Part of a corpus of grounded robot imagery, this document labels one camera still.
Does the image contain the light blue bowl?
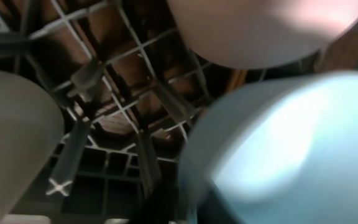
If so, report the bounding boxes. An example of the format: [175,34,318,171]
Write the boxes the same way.
[178,70,358,223]

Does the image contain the white cup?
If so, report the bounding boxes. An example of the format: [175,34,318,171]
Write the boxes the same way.
[0,71,65,221]

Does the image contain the white bowl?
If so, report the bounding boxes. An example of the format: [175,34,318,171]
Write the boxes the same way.
[168,0,358,69]

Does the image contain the grey dishwasher rack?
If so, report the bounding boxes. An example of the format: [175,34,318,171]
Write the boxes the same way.
[0,0,358,223]

